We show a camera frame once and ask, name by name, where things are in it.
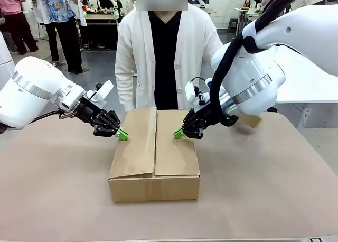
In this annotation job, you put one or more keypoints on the white cylindrical air purifier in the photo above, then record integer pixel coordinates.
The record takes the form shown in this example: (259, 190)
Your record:
(4, 57)

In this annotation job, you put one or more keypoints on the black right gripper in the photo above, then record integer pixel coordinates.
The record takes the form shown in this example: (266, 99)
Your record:
(208, 116)

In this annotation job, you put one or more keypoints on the person's right forearm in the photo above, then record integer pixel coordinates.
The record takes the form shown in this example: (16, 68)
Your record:
(125, 91)

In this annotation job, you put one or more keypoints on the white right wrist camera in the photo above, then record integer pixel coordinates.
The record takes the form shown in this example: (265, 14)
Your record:
(191, 94)

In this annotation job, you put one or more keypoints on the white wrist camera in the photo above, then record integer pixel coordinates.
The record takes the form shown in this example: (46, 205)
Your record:
(191, 94)
(101, 92)

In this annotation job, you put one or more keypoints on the person in white cardigan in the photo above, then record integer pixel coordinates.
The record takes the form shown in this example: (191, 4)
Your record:
(137, 54)

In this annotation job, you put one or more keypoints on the table with green items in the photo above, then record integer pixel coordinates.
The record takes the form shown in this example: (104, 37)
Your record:
(101, 22)

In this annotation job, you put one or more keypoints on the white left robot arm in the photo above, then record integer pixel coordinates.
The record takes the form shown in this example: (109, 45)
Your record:
(34, 91)

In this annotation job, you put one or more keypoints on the brown cardboard box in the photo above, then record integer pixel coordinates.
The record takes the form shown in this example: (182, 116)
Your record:
(153, 157)

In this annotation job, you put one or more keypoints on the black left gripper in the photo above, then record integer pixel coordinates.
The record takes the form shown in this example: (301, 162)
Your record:
(92, 111)

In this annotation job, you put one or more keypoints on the white rounded table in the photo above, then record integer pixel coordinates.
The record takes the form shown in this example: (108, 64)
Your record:
(311, 91)

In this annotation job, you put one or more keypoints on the person in blue floral shirt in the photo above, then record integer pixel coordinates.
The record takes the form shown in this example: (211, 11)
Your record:
(60, 20)

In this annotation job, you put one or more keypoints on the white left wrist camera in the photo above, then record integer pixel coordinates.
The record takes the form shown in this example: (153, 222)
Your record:
(101, 92)

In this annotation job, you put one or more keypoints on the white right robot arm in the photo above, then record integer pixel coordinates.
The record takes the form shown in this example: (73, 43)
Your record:
(253, 75)

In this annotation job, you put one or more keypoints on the brown packing tape roll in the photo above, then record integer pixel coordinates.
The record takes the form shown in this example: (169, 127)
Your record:
(253, 121)

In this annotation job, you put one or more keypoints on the person in pink shirt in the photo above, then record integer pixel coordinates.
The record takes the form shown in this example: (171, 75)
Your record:
(16, 17)

